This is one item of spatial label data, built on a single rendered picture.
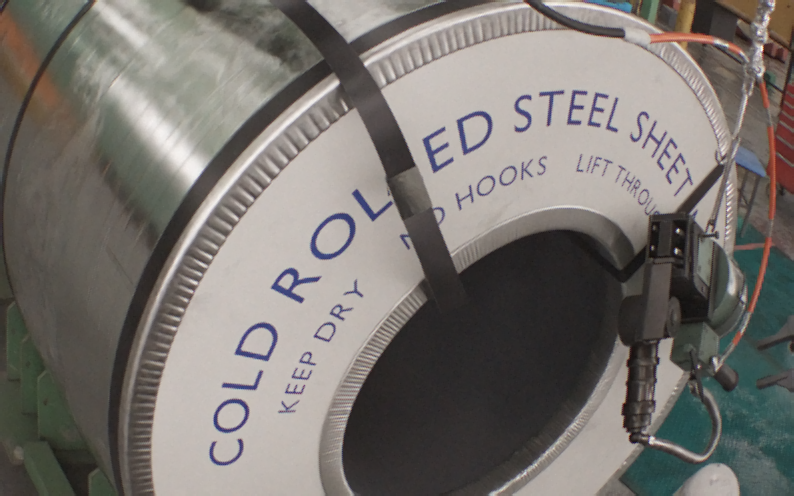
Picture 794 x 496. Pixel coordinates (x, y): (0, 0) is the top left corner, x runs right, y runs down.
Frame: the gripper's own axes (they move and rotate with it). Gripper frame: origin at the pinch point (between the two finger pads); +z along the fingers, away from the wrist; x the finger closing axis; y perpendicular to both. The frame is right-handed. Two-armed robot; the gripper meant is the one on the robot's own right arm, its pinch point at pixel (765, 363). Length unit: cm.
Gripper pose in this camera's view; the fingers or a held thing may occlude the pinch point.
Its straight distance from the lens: 182.2
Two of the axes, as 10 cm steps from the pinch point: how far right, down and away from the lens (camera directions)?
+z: -7.7, 2.2, 5.9
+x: -0.6, 9.1, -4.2
